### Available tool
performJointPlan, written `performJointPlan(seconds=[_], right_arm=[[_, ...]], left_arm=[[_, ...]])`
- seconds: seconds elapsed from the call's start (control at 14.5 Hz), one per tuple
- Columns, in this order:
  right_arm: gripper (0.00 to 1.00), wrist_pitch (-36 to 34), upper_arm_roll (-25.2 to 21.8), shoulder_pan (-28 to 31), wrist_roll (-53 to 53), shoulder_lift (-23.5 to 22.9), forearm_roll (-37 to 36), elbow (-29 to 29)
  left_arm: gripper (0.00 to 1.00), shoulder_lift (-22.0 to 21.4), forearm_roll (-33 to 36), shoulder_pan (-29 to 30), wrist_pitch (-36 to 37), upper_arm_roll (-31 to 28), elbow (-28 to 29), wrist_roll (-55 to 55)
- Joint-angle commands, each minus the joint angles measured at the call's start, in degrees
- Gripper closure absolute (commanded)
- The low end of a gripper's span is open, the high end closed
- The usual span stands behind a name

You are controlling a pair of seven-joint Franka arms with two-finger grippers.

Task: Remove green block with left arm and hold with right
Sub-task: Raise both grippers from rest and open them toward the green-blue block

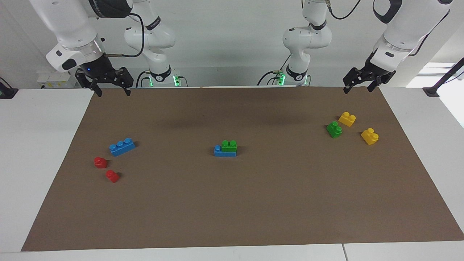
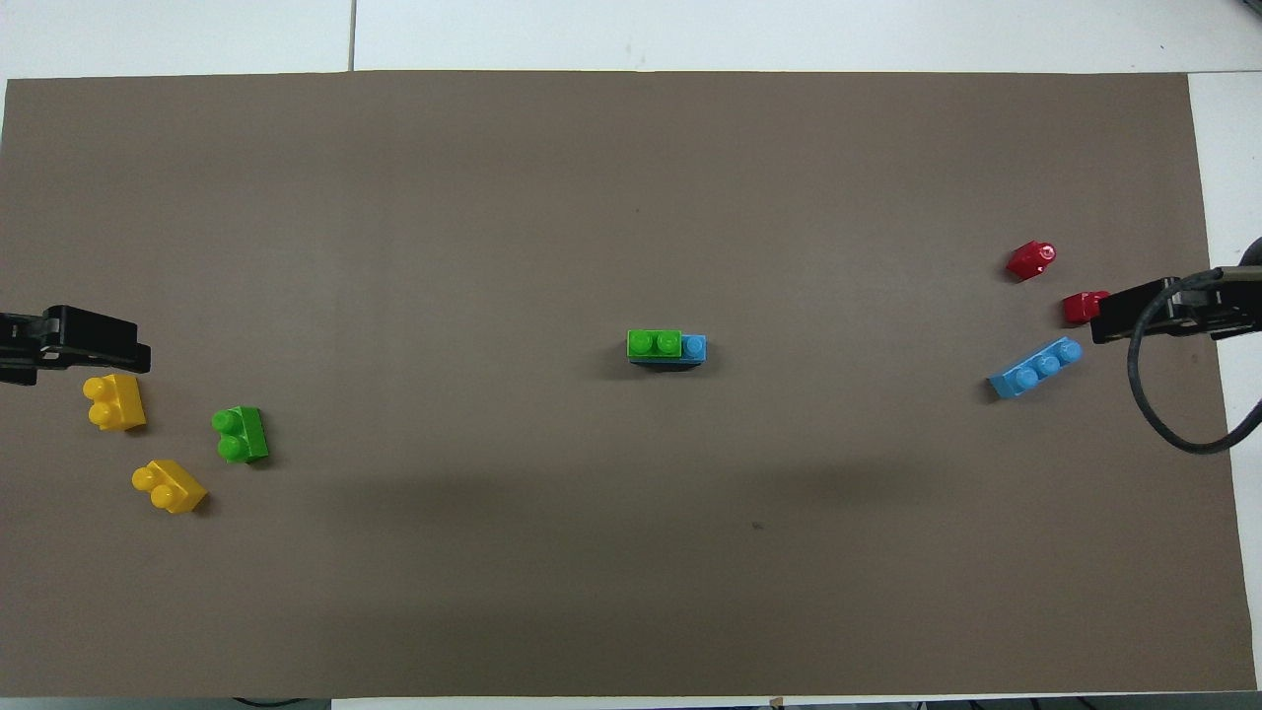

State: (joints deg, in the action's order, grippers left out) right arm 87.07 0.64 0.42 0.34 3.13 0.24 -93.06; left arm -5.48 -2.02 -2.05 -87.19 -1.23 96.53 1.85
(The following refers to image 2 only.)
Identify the green two-stud block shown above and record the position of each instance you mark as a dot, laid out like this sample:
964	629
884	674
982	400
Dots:
653	343
242	434

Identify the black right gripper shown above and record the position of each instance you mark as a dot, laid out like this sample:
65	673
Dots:
1237	311

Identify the blue three-stud block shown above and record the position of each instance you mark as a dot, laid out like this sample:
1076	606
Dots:
694	347
1035	368

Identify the red one-stud block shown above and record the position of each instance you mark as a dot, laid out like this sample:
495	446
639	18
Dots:
1028	261
1080	308

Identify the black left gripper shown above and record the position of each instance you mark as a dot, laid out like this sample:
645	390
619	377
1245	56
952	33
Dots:
15	350

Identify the brown table mat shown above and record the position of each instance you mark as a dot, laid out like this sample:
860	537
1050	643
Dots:
631	197

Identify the yellow two-stud block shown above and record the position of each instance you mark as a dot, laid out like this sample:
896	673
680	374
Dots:
116	402
173	486

